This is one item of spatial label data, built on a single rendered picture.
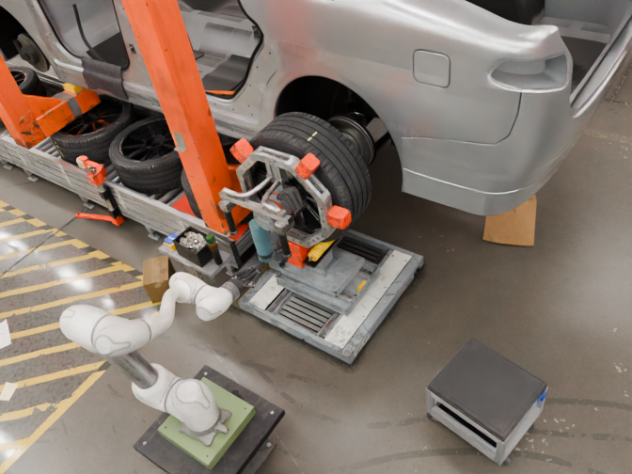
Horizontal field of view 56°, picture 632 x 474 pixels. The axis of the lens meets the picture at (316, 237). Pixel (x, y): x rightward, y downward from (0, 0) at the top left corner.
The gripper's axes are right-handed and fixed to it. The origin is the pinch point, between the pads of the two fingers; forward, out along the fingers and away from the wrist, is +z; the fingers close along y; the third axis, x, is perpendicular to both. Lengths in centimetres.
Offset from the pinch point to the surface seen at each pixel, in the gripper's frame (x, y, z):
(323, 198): -33.5, -22.3, 21.2
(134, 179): 14, 150, 60
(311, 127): -59, -6, 38
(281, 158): -47, 2, 24
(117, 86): -40, 174, 80
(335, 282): 35, -12, 52
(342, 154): -49, -22, 40
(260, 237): -2.5, 14.0, 19.7
